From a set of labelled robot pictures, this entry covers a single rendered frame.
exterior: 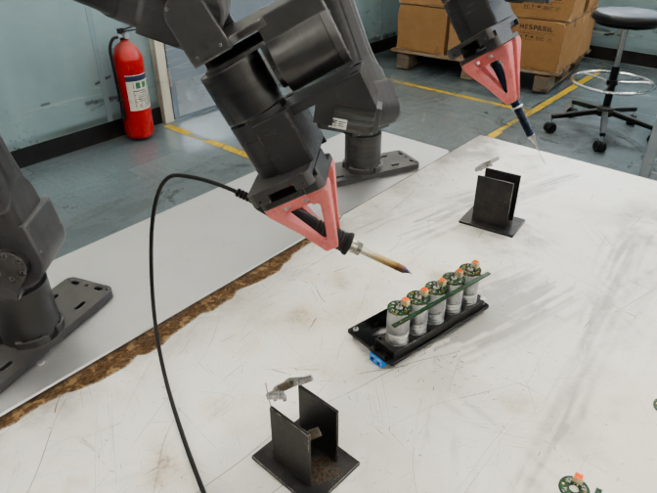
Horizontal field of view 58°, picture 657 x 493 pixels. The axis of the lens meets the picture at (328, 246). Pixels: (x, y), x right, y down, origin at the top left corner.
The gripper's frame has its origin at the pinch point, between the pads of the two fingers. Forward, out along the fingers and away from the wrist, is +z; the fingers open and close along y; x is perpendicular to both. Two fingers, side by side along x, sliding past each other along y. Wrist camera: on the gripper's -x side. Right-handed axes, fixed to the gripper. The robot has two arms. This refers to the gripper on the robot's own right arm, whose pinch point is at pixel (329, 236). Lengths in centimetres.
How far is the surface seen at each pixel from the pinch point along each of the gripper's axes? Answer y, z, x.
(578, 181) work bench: 44, 29, -27
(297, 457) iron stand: -19.8, 8.2, 5.0
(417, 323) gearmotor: -1.9, 12.4, -4.3
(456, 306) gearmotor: 2.2, 14.9, -7.9
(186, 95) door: 274, 14, 133
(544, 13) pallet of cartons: 346, 80, -66
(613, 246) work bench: 22.6, 28.7, -27.2
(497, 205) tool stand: 26.0, 17.9, -14.8
